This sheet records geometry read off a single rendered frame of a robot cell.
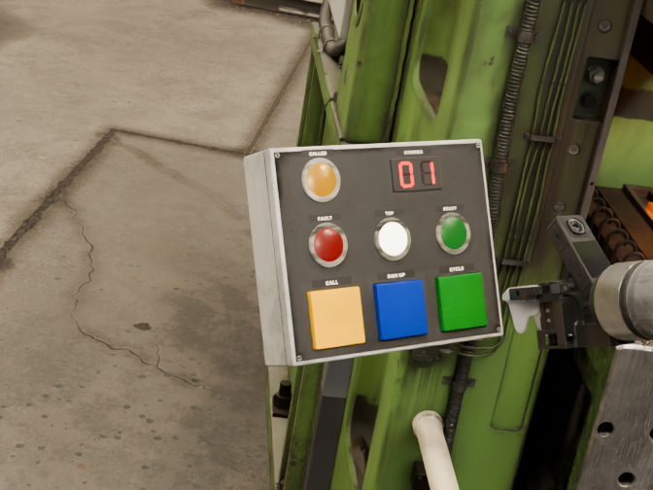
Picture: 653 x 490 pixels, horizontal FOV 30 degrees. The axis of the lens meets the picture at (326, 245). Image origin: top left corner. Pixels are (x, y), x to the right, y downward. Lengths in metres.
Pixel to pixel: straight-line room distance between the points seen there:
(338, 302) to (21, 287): 2.26
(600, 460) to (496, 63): 0.65
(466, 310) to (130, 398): 1.69
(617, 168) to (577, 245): 0.90
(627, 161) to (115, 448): 1.43
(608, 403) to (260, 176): 0.69
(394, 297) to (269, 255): 0.18
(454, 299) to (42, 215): 2.71
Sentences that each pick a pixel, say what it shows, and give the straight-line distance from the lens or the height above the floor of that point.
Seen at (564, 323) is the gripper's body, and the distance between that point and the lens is 1.48.
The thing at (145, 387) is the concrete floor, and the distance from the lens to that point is 3.30.
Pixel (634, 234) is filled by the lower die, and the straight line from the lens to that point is 2.12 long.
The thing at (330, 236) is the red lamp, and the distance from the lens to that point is 1.58.
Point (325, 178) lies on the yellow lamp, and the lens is 1.59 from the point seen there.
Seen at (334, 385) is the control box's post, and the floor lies 0.82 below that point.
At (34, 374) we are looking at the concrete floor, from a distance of 3.32.
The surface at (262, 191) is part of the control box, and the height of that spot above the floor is 1.14.
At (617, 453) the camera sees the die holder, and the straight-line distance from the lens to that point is 2.01.
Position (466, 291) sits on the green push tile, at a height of 1.02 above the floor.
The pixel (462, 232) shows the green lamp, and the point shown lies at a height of 1.09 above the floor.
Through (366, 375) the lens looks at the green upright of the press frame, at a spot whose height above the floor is 0.48.
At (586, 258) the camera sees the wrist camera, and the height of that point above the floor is 1.18.
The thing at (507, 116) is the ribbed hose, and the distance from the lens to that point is 1.89.
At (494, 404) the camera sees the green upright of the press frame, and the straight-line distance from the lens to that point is 2.15.
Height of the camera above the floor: 1.73
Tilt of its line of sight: 24 degrees down
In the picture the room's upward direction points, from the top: 10 degrees clockwise
